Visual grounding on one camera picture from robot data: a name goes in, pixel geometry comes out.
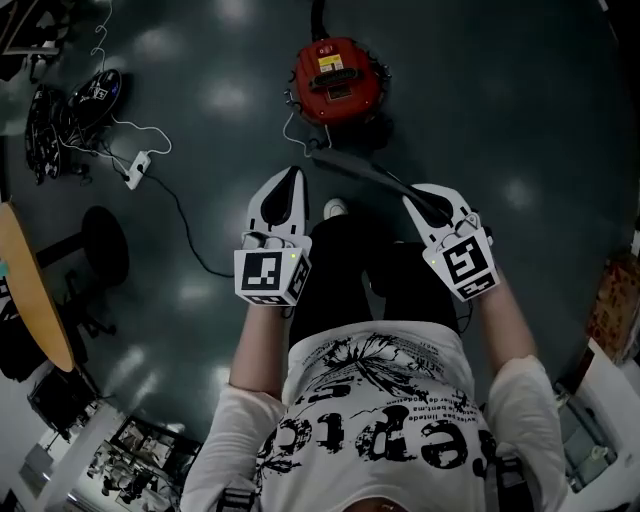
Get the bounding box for white shoe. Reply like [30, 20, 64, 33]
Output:
[322, 197, 350, 222]

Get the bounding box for round black stool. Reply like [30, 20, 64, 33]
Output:
[35, 205, 131, 289]

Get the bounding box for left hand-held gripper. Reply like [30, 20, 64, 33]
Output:
[233, 166, 314, 307]

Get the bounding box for round black device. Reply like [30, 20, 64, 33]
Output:
[66, 68, 127, 127]

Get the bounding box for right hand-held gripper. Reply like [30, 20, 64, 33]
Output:
[401, 182, 502, 304]

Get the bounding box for white printed shirt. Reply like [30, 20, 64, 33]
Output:
[178, 319, 572, 512]

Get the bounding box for white power strip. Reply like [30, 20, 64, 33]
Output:
[124, 150, 153, 192]

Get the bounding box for wooden round table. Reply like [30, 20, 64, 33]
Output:
[0, 200, 77, 374]

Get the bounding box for black equipment case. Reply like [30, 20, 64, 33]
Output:
[26, 366, 100, 442]

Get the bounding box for white shelf unit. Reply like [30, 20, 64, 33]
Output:
[552, 337, 640, 497]

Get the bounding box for black trousers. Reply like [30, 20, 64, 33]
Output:
[288, 215, 462, 337]

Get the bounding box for person's right forearm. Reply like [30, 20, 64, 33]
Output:
[470, 278, 540, 377]

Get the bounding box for black vacuum hose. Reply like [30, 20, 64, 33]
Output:
[308, 0, 330, 42]

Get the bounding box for long white cable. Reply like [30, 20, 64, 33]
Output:
[89, 0, 173, 157]

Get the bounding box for black power cable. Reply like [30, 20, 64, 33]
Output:
[102, 142, 237, 279]

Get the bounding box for short white cable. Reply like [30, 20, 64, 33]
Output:
[281, 110, 334, 152]

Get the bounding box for black cable bundle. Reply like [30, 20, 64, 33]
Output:
[23, 83, 69, 187]

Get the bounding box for patterned cardboard box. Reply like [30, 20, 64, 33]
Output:
[583, 249, 640, 364]

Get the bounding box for person's left forearm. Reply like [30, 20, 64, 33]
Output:
[228, 294, 297, 402]

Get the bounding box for red vacuum cleaner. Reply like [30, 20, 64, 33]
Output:
[285, 36, 392, 127]

